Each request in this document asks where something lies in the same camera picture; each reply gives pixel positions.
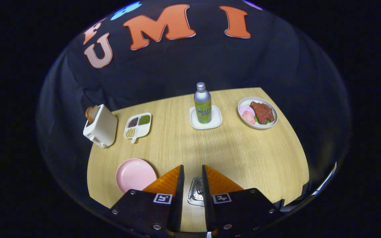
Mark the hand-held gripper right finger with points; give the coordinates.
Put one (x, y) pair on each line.
(207, 198)

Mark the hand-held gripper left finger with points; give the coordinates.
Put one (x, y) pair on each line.
(178, 198)

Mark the pink round plate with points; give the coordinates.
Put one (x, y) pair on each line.
(134, 175)

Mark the white divided dish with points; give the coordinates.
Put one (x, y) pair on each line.
(144, 130)

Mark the white square coaster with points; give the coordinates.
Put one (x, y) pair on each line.
(216, 122)

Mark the pile of yellow soybeans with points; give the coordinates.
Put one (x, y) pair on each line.
(130, 133)

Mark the pile of green beans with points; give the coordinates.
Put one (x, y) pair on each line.
(144, 119)

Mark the pile of dark beans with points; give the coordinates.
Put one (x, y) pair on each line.
(133, 122)

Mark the green drink bottle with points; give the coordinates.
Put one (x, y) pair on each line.
(203, 105)

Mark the pink ham slices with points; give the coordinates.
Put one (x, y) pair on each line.
(246, 114)

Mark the green lettuce leaf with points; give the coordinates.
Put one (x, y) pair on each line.
(266, 122)

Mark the white toaster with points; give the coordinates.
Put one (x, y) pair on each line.
(104, 129)

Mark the brown meat piece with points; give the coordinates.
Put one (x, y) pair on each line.
(262, 111)

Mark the white oval food plate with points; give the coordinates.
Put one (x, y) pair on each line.
(273, 110)

